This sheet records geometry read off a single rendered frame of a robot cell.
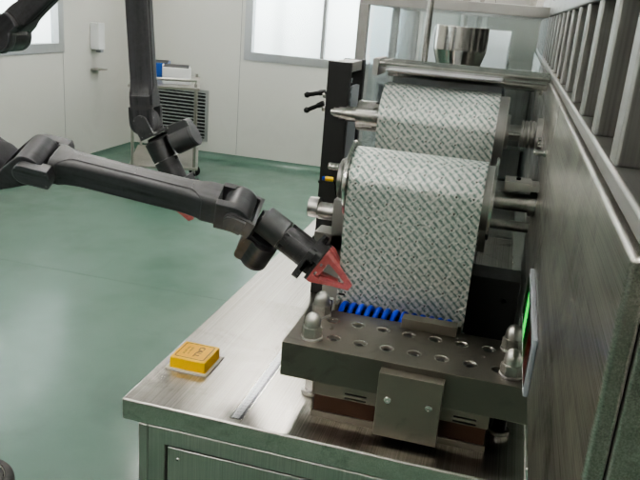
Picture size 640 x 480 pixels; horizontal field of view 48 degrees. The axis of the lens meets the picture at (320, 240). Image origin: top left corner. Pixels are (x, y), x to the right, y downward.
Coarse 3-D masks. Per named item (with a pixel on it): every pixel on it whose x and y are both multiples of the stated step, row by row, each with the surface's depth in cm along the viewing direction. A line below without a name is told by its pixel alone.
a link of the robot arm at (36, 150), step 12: (0, 144) 131; (24, 144) 134; (36, 144) 129; (48, 144) 131; (0, 156) 130; (12, 156) 136; (24, 156) 126; (36, 156) 127; (48, 156) 130; (0, 168) 130; (0, 180) 131; (12, 180) 130
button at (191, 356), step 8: (184, 344) 134; (192, 344) 135; (200, 344) 135; (176, 352) 131; (184, 352) 131; (192, 352) 132; (200, 352) 132; (208, 352) 132; (216, 352) 133; (176, 360) 130; (184, 360) 129; (192, 360) 129; (200, 360) 129; (208, 360) 130; (216, 360) 134; (184, 368) 130; (192, 368) 129; (200, 368) 129; (208, 368) 130
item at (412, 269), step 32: (352, 224) 127; (384, 224) 126; (352, 256) 129; (384, 256) 128; (416, 256) 126; (448, 256) 124; (352, 288) 131; (384, 288) 129; (416, 288) 128; (448, 288) 126
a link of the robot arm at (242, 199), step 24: (72, 144) 134; (24, 168) 126; (48, 168) 126; (72, 168) 128; (96, 168) 128; (120, 168) 129; (144, 168) 130; (120, 192) 130; (144, 192) 129; (168, 192) 128; (192, 192) 128; (216, 192) 129; (240, 192) 130; (216, 216) 128
